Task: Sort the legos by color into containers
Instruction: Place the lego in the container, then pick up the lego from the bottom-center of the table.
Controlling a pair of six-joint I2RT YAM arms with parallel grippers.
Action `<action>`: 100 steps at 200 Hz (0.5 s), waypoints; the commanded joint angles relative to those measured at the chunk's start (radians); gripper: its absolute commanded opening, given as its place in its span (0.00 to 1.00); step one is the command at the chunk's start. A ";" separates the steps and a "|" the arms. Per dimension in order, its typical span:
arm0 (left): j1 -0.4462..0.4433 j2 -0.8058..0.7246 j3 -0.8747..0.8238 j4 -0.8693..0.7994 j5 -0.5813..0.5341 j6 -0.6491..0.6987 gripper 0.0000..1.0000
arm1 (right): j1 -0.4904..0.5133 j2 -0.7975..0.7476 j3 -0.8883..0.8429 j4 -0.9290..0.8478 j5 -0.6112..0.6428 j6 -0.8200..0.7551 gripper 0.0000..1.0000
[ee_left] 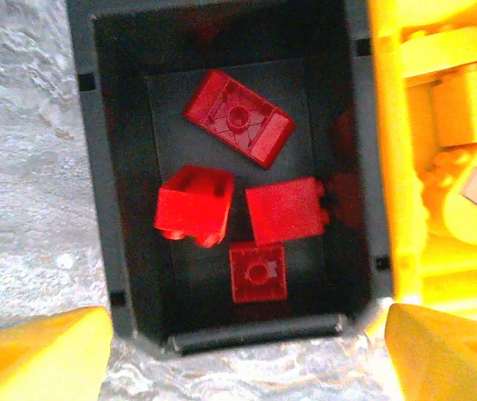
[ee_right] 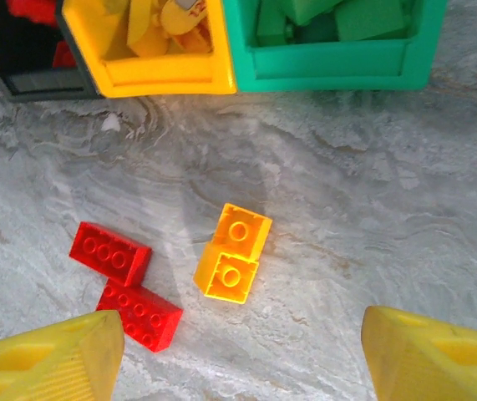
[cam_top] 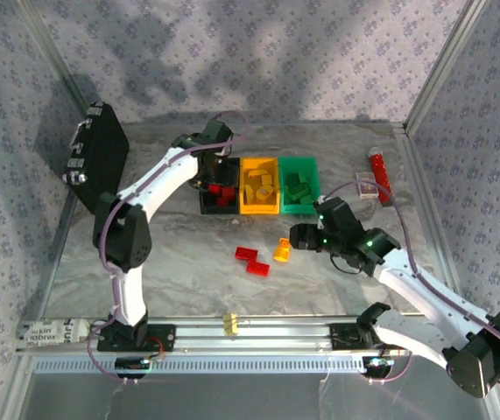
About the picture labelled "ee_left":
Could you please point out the red square lego brick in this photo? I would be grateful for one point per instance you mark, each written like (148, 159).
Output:
(257, 271)

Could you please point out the black plastic bin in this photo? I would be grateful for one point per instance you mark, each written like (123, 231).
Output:
(138, 167)

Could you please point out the red cube lego brick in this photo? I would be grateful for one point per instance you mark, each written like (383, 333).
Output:
(284, 211)
(192, 209)

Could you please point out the yellow round lion lego piece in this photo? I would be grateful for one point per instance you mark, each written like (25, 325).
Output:
(463, 217)

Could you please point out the red small lego brick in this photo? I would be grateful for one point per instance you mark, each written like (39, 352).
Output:
(238, 117)

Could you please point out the yellow hollow lego brick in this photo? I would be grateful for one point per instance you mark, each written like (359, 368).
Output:
(443, 54)

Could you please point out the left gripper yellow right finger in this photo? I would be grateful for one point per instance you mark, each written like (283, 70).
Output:
(451, 359)

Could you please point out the yellow plastic bin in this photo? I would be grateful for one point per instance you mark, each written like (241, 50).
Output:
(392, 167)

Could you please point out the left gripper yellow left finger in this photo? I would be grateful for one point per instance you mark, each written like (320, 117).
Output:
(37, 359)

